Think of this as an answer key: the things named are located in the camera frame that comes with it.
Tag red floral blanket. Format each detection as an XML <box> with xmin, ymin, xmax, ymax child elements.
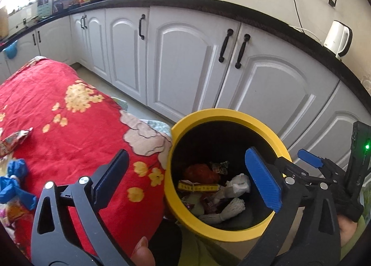
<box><xmin>0</xmin><ymin>56</ymin><xmax>173</xmax><ymax>260</ymax></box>

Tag yellow trash bin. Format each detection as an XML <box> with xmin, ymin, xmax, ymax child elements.
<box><xmin>163</xmin><ymin>108</ymin><xmax>294</xmax><ymax>242</ymax></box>

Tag white kitchen cabinets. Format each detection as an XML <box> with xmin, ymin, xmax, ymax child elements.
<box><xmin>0</xmin><ymin>6</ymin><xmax>371</xmax><ymax>175</ymax></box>

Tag teal organizer rack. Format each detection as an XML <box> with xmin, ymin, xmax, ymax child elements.
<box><xmin>37</xmin><ymin>0</ymin><xmax>54</xmax><ymax>19</ymax></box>

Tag black plastic wrapper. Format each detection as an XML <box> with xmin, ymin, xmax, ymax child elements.
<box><xmin>210</xmin><ymin>161</ymin><xmax>230</xmax><ymax>174</ymax></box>

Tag silver orange snack wrapper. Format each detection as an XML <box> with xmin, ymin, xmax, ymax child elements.
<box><xmin>0</xmin><ymin>127</ymin><xmax>34</xmax><ymax>157</ymax></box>

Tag blue bag on cabinet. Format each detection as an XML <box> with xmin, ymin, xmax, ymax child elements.
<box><xmin>4</xmin><ymin>40</ymin><xmax>19</xmax><ymax>59</ymax></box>

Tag crumpled dark red wrapper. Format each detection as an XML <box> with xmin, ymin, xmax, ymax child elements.
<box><xmin>201</xmin><ymin>193</ymin><xmax>224</xmax><ymax>215</ymax></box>

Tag person's right forearm green sleeve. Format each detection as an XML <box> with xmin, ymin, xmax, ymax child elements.
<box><xmin>340</xmin><ymin>214</ymin><xmax>371</xmax><ymax>266</ymax></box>

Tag white electric kettle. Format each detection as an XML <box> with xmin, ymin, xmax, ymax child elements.
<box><xmin>323</xmin><ymin>20</ymin><xmax>353</xmax><ymax>58</ymax></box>

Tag red plastic bag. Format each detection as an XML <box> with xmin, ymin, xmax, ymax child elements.
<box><xmin>185</xmin><ymin>163</ymin><xmax>221</xmax><ymax>186</ymax></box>

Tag person's left hand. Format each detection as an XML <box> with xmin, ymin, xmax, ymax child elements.
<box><xmin>130</xmin><ymin>236</ymin><xmax>156</xmax><ymax>266</ymax></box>

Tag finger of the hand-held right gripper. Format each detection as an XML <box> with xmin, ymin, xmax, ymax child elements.
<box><xmin>298</xmin><ymin>149</ymin><xmax>347</xmax><ymax>186</ymax></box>

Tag black power cable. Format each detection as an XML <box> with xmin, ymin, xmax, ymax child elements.
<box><xmin>286</xmin><ymin>0</ymin><xmax>323</xmax><ymax>44</ymax></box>

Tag crumpled white tissue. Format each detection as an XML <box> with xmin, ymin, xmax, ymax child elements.
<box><xmin>223</xmin><ymin>172</ymin><xmax>252</xmax><ymax>199</ymax></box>

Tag blue plastic bag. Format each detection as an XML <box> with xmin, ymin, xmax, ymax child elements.
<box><xmin>0</xmin><ymin>159</ymin><xmax>39</xmax><ymax>212</ymax></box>

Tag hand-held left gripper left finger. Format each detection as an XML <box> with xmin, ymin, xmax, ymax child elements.
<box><xmin>30</xmin><ymin>149</ymin><xmax>133</xmax><ymax>266</ymax></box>

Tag small cardboard box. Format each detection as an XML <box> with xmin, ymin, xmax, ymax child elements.
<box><xmin>178</xmin><ymin>180</ymin><xmax>220</xmax><ymax>193</ymax></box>

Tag black kitchen countertop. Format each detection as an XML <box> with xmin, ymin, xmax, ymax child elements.
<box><xmin>0</xmin><ymin>0</ymin><xmax>371</xmax><ymax>102</ymax></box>

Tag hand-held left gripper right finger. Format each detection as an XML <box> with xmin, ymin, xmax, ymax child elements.
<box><xmin>240</xmin><ymin>147</ymin><xmax>340</xmax><ymax>266</ymax></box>

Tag white foam fruit net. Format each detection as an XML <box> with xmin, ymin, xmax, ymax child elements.
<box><xmin>199</xmin><ymin>197</ymin><xmax>246</xmax><ymax>225</ymax></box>

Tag person's right hand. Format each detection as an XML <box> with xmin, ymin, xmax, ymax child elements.
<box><xmin>339</xmin><ymin>214</ymin><xmax>359</xmax><ymax>248</ymax></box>

